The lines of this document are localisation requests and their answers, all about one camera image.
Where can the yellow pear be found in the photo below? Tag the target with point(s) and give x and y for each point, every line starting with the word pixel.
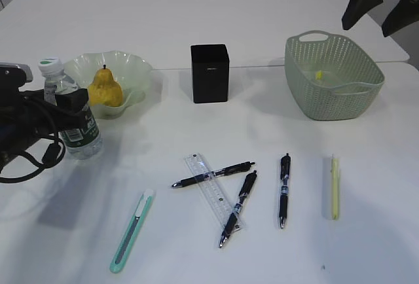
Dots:
pixel 104 90

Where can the black pen across ruler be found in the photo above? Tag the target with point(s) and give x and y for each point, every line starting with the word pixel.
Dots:
pixel 237 168

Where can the green glass scalloped plate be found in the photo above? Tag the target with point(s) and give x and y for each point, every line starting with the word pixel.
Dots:
pixel 132 72

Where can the black pen standing apart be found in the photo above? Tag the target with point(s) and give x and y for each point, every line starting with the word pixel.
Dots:
pixel 285 164

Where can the mint green utility knife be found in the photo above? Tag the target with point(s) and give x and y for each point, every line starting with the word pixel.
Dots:
pixel 127 242

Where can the black pen under ruler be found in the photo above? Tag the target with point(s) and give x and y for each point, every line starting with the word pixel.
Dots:
pixel 232 223

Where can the green woven plastic basket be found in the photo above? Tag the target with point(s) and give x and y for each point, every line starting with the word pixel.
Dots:
pixel 335 53

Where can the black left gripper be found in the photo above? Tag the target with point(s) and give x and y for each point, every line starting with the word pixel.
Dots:
pixel 26 117

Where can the yellow green pen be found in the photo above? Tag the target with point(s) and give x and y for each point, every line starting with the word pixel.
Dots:
pixel 335 188

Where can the clear plastic ruler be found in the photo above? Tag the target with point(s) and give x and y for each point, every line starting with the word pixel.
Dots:
pixel 211 189

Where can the clear water bottle green label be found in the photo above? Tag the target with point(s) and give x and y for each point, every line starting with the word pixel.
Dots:
pixel 82 143

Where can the yellow white waste paper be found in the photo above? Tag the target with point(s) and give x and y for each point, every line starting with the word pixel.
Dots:
pixel 329 80

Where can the black square pen holder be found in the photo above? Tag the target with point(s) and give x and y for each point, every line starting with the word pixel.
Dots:
pixel 210 73

